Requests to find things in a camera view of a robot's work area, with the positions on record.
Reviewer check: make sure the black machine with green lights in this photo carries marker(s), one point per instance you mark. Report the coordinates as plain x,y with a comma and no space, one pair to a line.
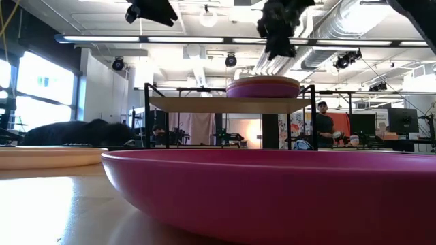
231,137

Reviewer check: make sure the colourful poster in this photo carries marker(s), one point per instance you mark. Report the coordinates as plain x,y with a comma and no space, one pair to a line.
283,131

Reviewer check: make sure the black overhead light bar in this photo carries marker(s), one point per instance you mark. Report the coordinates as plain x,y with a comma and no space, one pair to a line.
184,39

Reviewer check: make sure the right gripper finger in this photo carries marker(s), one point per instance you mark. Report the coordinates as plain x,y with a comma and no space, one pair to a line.
269,29
285,37

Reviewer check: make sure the silver ventilation duct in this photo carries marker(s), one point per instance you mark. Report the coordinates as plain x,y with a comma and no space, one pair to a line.
344,20

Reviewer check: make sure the white curtain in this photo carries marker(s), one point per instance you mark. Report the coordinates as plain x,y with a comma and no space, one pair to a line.
197,127

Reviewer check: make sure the blue and white helmet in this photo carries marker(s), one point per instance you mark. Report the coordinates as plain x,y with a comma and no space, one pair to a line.
302,145

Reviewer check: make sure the cardboard box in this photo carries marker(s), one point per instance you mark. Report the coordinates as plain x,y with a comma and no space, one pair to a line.
391,136

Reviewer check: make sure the person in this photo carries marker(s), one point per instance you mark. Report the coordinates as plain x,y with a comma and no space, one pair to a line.
325,126
158,131
75,132

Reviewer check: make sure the magenta pink plate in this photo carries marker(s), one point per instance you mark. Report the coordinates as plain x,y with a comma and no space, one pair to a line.
272,190

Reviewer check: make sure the black pillar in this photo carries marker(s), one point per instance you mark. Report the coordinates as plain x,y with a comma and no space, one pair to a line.
270,131

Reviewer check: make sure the black-framed wooden shelf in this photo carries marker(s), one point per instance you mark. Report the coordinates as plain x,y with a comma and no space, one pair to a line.
225,105

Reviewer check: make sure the cream plate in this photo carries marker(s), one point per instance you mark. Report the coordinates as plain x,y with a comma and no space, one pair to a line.
47,158

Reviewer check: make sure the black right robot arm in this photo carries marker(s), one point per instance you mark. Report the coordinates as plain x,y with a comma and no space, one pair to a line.
419,13

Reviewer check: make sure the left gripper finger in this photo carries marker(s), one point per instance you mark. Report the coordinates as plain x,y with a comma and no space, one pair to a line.
158,12

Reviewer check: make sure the orange banner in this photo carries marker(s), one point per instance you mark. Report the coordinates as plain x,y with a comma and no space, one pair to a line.
344,120

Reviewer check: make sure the large bright window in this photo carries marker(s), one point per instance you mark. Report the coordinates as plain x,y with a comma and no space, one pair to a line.
44,95

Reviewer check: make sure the purple plate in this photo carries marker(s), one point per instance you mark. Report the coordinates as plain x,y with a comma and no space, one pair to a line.
262,92

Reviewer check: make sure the white and pink round object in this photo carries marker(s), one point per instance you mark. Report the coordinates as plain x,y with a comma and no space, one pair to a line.
354,140

